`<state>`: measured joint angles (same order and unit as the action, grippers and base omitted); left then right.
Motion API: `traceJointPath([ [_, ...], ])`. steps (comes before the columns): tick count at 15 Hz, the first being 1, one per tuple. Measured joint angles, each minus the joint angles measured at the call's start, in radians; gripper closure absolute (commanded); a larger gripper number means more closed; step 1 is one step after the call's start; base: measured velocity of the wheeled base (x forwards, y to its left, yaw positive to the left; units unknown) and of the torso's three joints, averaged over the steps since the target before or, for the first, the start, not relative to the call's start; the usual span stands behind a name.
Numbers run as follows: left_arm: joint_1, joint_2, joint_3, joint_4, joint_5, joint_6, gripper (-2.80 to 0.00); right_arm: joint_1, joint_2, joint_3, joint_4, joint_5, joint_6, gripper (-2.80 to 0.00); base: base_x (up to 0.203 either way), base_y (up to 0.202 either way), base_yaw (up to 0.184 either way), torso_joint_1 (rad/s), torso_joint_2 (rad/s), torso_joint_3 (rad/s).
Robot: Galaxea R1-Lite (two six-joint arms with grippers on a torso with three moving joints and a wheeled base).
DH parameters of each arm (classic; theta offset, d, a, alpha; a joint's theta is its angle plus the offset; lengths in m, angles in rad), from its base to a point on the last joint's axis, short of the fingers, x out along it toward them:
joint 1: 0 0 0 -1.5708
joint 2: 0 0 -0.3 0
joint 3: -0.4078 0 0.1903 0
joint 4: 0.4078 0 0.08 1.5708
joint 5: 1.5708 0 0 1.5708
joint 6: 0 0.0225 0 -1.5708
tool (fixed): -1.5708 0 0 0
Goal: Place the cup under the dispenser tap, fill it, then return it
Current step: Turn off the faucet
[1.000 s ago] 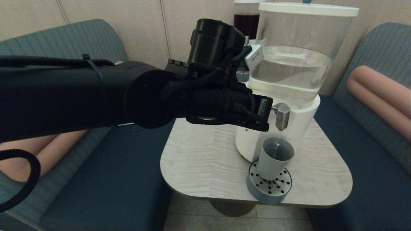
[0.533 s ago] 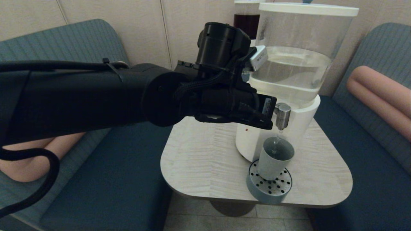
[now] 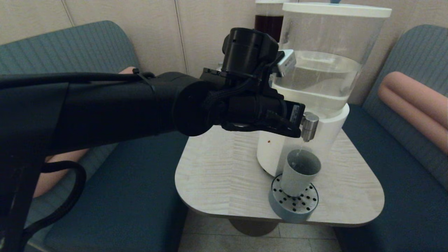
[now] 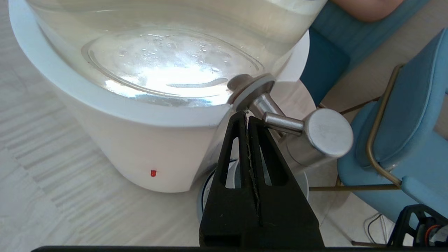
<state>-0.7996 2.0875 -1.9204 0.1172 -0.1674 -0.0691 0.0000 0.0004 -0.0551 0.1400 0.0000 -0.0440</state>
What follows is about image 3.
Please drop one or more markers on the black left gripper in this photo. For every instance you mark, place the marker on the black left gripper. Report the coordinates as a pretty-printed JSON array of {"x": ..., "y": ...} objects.
[{"x": 259, "y": 105}]

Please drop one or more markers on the metal dispenser tap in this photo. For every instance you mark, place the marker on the metal dispenser tap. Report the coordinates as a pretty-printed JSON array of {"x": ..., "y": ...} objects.
[{"x": 310, "y": 127}]

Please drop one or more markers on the grey-blue plastic cup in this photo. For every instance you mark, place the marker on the grey-blue plastic cup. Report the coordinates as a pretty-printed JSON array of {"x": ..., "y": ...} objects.
[{"x": 297, "y": 175}]

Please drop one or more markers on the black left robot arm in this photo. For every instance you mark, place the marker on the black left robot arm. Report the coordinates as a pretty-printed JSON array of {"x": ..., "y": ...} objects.
[{"x": 105, "y": 108}]

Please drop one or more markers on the clear water dispenser white base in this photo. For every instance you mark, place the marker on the clear water dispenser white base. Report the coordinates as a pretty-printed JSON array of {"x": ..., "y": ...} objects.
[{"x": 322, "y": 70}]

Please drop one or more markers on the large blue drip tray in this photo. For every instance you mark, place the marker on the large blue drip tray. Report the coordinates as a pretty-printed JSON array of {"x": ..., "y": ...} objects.
[{"x": 290, "y": 211}]

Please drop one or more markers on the teal upholstered booth bench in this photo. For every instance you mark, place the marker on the teal upholstered booth bench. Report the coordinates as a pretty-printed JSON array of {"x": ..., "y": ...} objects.
[
  {"x": 122, "y": 192},
  {"x": 402, "y": 182}
]

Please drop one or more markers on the pink cylindrical bolster cushion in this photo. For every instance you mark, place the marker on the pink cylindrical bolster cushion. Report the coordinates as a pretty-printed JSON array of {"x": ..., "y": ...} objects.
[
  {"x": 416, "y": 105},
  {"x": 59, "y": 168}
]

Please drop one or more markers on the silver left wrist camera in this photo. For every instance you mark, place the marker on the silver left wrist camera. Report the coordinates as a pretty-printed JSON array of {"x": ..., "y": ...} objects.
[{"x": 287, "y": 61}]

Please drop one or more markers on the brass table pedestal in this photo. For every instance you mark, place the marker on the brass table pedestal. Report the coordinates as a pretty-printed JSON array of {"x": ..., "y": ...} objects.
[{"x": 253, "y": 227}]

